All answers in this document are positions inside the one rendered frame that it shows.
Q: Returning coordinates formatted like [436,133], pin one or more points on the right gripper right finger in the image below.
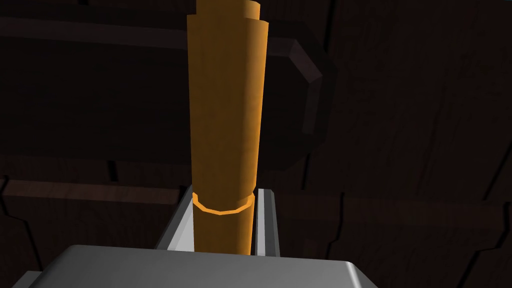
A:
[264,224]

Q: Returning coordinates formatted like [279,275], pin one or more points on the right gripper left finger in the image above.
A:
[180,232]

